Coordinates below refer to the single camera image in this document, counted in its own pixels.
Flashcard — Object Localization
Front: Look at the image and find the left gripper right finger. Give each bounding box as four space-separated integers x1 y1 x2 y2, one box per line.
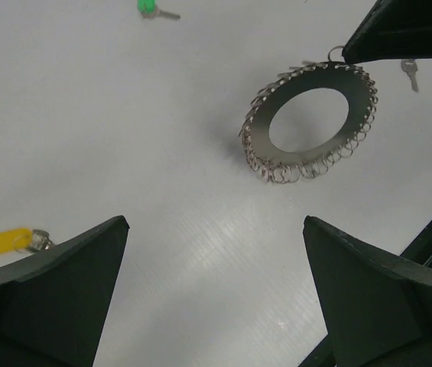
302 216 432 367

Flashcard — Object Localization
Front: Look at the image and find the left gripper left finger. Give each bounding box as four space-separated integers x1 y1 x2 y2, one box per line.
0 216 129 366

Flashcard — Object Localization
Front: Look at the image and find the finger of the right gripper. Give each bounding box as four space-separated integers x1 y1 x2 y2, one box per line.
342 0 432 63

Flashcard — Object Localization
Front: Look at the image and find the key with solid blue tag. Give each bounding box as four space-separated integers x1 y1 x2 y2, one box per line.
401 59 419 93

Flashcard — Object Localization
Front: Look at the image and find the metal disc keyring holder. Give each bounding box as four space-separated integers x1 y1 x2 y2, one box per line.
239 57 378 184

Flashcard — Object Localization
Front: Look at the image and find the key with yellow tag lower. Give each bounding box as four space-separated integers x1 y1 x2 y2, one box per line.
0 228 55 255

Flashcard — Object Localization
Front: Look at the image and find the key with green tag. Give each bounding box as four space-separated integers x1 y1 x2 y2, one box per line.
137 0 180 21

